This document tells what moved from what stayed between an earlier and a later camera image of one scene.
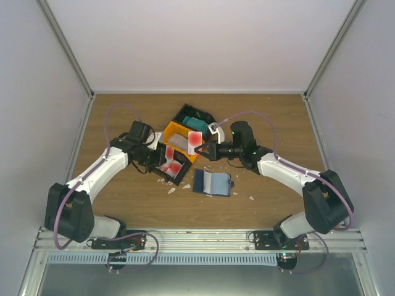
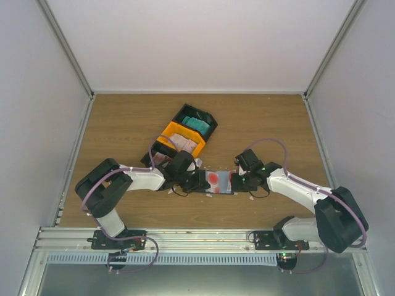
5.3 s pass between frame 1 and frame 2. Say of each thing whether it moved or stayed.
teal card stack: stayed
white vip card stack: stayed
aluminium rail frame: stayed
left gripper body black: moved
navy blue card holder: stayed
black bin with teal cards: stayed
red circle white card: moved
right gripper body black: moved
